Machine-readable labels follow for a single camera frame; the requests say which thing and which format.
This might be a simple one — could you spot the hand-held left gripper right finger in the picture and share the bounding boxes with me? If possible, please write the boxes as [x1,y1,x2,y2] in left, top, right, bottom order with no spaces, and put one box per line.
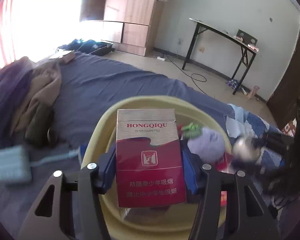
[180,141,282,240]

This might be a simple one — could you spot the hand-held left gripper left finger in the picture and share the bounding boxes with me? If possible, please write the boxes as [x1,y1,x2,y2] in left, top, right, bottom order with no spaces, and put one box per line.
[19,146,117,240]

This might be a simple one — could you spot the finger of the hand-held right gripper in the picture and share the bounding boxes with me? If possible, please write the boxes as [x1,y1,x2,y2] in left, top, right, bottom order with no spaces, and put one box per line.
[261,131,294,154]
[234,160,290,198]

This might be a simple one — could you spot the large red carton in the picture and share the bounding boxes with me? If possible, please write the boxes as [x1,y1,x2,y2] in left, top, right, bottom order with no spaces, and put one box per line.
[214,152,232,207]

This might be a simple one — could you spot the cream round tin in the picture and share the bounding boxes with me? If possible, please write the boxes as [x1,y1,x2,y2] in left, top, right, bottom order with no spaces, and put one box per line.
[231,135,262,164]

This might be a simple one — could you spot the round purple-blue plush toy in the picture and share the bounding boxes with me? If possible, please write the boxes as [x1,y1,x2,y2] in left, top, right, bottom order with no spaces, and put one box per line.
[181,122,227,163]

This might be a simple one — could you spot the yellow plastic basin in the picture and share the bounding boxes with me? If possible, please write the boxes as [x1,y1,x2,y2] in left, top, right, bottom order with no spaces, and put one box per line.
[80,95,232,239]

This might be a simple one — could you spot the red and white cigarette box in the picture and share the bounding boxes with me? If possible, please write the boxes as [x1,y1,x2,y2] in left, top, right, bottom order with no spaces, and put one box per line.
[116,109,187,208]

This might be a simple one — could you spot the colourful printed box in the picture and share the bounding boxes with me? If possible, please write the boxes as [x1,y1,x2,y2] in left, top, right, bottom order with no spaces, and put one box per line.
[282,119,297,137]

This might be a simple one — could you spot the blue checked blanket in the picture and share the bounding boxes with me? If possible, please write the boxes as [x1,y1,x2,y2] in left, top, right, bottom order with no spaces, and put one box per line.
[225,104,299,205]

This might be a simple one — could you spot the white cloth piece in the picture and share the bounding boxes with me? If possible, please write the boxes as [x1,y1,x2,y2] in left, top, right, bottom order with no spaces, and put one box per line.
[225,104,250,138]

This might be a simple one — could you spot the dark wooden door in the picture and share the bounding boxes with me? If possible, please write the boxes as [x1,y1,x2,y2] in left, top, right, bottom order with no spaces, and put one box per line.
[266,27,300,130]

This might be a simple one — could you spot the blue checked cloth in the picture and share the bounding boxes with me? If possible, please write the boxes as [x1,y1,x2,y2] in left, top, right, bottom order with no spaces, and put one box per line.
[225,79,240,89]

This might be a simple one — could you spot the dark blue bed sheet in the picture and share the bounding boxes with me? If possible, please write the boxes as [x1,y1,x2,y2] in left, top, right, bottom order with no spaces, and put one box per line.
[0,51,237,240]

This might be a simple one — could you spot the grey power adapter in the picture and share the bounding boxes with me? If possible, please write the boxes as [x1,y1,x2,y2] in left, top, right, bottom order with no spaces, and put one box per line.
[0,145,33,184]

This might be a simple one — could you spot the pink packets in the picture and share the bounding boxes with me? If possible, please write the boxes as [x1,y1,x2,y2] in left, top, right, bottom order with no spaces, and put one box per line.
[233,35,258,52]

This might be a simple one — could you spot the brown jacket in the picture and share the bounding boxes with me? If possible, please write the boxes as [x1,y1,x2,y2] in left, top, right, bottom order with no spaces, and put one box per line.
[9,56,63,148]

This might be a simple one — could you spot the black panel with two holes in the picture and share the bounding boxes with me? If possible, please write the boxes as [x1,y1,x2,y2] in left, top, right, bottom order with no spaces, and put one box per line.
[236,29,258,46]

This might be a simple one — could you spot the open dark suitcase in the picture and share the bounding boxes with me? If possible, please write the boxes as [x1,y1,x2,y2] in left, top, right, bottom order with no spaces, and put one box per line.
[57,39,114,57]

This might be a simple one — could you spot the black-legged folding table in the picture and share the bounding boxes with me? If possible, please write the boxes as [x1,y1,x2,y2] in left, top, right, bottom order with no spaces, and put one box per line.
[182,17,259,95]

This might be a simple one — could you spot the dark purple cloth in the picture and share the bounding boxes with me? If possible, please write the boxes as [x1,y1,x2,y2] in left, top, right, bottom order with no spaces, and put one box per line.
[0,62,38,145]

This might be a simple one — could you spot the wooden wardrobe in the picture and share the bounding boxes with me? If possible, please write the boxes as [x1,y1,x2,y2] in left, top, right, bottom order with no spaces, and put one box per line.
[79,0,165,57]

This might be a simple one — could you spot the red and white curtain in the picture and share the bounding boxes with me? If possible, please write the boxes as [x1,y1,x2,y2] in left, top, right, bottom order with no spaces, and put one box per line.
[0,0,18,78]

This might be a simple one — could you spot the grey adapter cable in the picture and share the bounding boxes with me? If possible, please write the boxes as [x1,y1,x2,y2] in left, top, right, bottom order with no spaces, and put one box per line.
[29,149,82,168]

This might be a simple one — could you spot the black floor cable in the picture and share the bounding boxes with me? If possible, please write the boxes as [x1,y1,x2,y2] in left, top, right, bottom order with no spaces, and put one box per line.
[162,54,208,82]

